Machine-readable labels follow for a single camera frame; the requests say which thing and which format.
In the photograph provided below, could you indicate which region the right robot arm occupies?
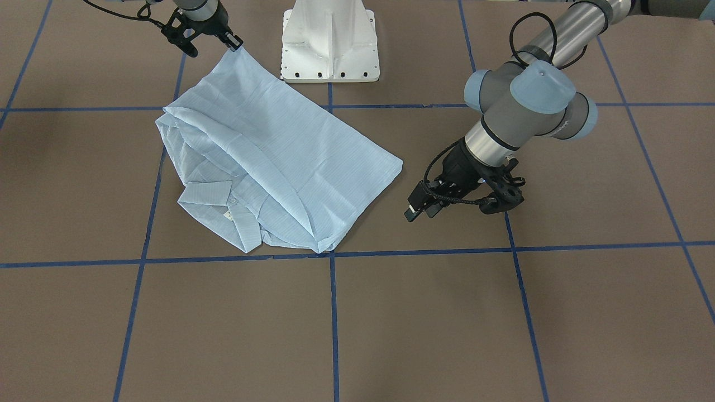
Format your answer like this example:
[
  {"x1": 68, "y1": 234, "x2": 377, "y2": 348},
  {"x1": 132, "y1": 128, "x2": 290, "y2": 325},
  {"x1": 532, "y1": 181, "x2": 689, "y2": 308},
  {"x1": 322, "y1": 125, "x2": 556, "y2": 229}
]
[{"x1": 84, "y1": 1, "x2": 244, "y2": 58}]

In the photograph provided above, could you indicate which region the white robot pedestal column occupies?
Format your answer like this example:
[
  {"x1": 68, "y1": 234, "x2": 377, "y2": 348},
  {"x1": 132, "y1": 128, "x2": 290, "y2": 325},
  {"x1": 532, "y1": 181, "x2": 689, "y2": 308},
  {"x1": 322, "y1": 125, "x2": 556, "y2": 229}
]
[{"x1": 280, "y1": 1, "x2": 380, "y2": 83}]

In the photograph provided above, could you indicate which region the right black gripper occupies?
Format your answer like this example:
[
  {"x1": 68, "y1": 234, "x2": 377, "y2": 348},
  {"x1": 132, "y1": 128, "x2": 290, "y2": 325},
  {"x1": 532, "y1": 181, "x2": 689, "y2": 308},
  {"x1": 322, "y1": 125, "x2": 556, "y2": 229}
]
[{"x1": 190, "y1": 4, "x2": 244, "y2": 51}]

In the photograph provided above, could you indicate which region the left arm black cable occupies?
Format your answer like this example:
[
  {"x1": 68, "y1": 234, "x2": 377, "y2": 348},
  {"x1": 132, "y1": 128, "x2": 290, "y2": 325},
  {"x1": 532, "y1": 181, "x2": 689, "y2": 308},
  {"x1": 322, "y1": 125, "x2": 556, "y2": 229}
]
[{"x1": 422, "y1": 11, "x2": 588, "y2": 207}]

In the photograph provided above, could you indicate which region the light blue button shirt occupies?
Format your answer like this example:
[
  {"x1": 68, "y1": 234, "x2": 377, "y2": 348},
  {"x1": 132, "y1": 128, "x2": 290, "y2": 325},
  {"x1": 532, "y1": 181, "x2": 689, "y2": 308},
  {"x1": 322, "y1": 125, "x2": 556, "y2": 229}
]
[{"x1": 156, "y1": 49, "x2": 403, "y2": 253}]

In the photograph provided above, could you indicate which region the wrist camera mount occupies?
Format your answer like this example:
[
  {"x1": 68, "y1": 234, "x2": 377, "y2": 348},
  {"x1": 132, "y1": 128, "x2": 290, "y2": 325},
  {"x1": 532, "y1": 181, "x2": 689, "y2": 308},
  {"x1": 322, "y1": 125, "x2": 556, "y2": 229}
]
[
  {"x1": 479, "y1": 157, "x2": 526, "y2": 214},
  {"x1": 159, "y1": 7, "x2": 199, "y2": 58}
]

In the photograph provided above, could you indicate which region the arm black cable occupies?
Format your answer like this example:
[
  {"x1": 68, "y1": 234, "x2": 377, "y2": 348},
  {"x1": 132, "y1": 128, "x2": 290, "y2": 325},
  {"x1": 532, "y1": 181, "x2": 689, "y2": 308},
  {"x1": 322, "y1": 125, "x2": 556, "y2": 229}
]
[
  {"x1": 422, "y1": 11, "x2": 588, "y2": 207},
  {"x1": 84, "y1": 0, "x2": 168, "y2": 26}
]

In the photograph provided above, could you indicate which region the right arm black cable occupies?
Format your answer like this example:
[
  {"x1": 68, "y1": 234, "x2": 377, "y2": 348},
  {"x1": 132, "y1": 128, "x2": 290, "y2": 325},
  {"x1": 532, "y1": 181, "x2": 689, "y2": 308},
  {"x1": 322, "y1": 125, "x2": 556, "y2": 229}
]
[{"x1": 84, "y1": 0, "x2": 168, "y2": 26}]

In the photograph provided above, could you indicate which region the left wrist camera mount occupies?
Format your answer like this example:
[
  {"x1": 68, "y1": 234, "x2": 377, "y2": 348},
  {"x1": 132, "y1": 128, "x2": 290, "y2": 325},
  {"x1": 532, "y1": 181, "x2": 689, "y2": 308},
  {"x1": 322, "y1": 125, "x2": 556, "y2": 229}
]
[{"x1": 479, "y1": 157, "x2": 526, "y2": 214}]

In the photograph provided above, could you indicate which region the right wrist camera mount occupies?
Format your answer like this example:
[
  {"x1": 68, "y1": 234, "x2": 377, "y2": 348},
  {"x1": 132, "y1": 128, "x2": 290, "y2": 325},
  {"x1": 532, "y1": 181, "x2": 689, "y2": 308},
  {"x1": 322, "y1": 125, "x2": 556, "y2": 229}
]
[{"x1": 159, "y1": 7, "x2": 199, "y2": 58}]

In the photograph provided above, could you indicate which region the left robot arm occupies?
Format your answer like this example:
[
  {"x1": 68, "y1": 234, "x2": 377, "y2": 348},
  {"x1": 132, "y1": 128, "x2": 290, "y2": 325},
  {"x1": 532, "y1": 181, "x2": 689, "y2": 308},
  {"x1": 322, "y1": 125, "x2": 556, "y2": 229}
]
[{"x1": 404, "y1": 1, "x2": 713, "y2": 222}]

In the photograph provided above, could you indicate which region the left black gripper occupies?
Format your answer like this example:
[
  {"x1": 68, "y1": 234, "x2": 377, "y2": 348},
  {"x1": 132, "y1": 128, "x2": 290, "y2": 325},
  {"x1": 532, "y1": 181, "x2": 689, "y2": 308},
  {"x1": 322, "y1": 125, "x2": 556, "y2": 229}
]
[{"x1": 404, "y1": 140, "x2": 492, "y2": 222}]

